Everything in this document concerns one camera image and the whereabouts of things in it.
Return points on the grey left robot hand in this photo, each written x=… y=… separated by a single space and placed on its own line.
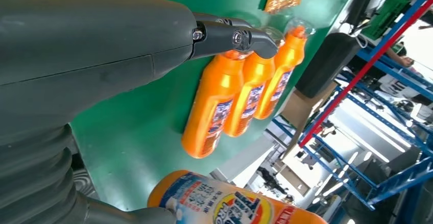
x=84 y=46

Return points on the orange detergent bottle clear cap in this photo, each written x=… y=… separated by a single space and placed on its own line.
x=250 y=94
x=284 y=67
x=203 y=202
x=209 y=114

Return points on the black boxy device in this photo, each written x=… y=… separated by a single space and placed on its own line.
x=362 y=2

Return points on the green plastic crate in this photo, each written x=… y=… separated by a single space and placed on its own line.
x=385 y=18

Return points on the black zipped carrying case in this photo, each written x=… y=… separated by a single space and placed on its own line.
x=328 y=63

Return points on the red steel beam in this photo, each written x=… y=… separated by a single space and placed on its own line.
x=365 y=73

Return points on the person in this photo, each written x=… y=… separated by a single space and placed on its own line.
x=394 y=87
x=404 y=61

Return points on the blue steel shelving rack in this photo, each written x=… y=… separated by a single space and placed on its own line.
x=399 y=80

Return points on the brown cardboard box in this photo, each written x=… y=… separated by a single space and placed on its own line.
x=301 y=111

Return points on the white cabinet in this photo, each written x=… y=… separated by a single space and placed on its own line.
x=243 y=163

